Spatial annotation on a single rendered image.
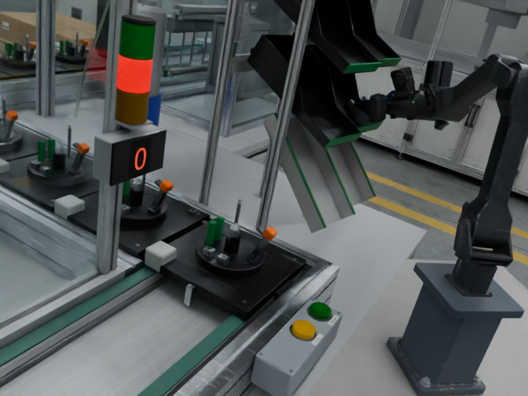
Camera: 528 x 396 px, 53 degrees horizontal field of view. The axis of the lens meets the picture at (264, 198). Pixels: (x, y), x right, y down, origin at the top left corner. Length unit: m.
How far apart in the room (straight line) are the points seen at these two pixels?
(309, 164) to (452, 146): 3.80
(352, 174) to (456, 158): 3.63
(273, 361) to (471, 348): 0.38
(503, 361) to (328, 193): 0.53
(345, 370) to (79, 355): 0.48
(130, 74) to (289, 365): 0.51
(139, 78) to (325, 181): 0.62
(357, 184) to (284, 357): 0.66
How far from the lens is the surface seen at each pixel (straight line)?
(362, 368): 1.08
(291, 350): 0.90
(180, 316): 0.99
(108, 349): 0.92
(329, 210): 1.26
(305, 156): 1.27
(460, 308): 0.97
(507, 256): 1.01
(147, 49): 0.82
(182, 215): 1.20
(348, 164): 1.42
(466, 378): 1.11
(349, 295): 1.26
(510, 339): 1.35
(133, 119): 0.84
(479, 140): 4.96
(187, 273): 1.01
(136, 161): 0.86
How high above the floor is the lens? 1.54
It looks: 25 degrees down
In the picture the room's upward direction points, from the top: 12 degrees clockwise
